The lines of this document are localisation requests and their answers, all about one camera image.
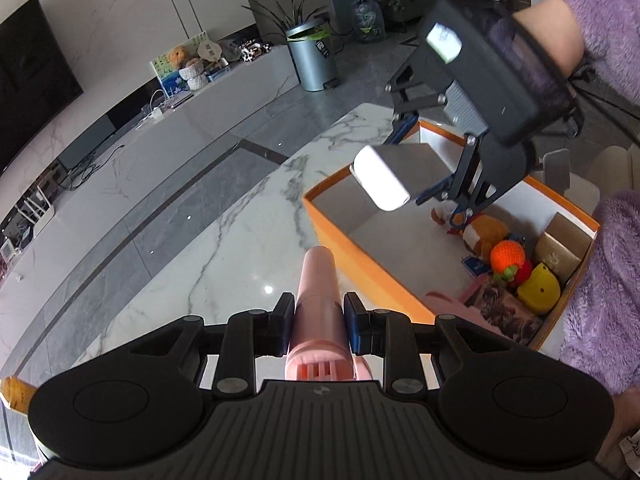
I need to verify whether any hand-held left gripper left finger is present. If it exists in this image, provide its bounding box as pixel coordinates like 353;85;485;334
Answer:
117;292;296;401

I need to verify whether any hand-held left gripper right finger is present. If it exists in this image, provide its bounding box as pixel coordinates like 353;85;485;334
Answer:
344;291;506;396

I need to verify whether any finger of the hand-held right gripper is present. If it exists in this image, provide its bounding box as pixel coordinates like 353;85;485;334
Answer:
415;135;501;226
384;105;421;147

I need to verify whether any pink bottle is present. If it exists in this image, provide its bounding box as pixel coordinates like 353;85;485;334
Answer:
285;246;373;381

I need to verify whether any small doll blue outfit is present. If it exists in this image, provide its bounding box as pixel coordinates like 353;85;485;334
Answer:
430;200;466;237

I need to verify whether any white box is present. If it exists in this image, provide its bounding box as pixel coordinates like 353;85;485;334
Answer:
350;142;441;211

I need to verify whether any brown teddy bear plush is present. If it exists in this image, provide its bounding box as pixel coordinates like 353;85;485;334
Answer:
462;215;511;261

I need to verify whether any orange cardboard box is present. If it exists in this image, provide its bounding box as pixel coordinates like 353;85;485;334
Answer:
302;120;601;356

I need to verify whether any orange knitted fruit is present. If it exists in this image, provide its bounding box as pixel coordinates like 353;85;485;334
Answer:
490;240;533;286

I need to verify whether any pink fabric pouch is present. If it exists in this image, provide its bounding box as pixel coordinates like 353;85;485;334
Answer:
425;290;481;322

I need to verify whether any small brown cardboard box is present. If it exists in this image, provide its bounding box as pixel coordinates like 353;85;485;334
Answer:
532;212;596;281

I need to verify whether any yellow toy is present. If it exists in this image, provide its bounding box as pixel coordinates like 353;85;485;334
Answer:
516;262;562;316

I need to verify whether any dark printed art box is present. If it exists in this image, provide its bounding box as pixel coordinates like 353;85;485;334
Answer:
472;280;543;346

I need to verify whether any person's right forearm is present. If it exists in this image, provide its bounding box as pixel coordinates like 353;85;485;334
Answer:
512;0;640;106

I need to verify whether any white chair back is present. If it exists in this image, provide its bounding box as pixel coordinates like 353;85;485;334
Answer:
544;149;572;196

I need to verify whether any grey trash can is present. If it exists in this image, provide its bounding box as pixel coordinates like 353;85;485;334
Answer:
286;20;341;92

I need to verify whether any water jug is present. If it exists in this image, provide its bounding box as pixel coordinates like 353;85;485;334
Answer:
350;0;386;43

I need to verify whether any long-leaf green plant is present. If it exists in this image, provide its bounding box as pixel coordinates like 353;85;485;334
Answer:
242;0;328;41

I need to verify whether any cow figurine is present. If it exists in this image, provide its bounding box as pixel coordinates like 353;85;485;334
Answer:
240;41;273;63

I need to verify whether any white marble tv console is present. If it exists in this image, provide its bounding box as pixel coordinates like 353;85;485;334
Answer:
0;42;301;281

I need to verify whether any white knitted pot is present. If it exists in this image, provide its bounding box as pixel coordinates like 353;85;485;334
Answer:
179;60;208;90

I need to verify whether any painted picture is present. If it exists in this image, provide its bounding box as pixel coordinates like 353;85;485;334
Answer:
150;30;211;96

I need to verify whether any white router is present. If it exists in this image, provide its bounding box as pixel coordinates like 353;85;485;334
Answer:
15;195;56;227

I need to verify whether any black television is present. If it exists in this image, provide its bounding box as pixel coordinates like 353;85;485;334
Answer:
0;0;83;171

